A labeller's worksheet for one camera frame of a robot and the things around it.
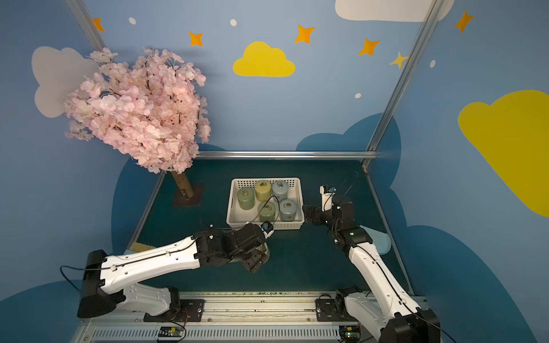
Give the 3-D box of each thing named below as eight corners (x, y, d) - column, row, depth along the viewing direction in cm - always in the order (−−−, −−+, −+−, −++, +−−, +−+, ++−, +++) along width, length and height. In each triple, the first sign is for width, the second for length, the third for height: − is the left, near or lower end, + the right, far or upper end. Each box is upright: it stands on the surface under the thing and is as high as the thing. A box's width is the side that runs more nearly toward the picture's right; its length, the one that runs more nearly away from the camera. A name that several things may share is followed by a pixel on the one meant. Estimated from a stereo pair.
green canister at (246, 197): (239, 210, 104) (236, 199, 96) (240, 198, 108) (238, 187, 101) (254, 210, 104) (252, 199, 96) (255, 198, 108) (253, 187, 101)
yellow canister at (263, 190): (256, 201, 107) (255, 191, 100) (257, 190, 111) (255, 180, 104) (271, 201, 107) (270, 191, 100) (271, 190, 111) (271, 180, 104)
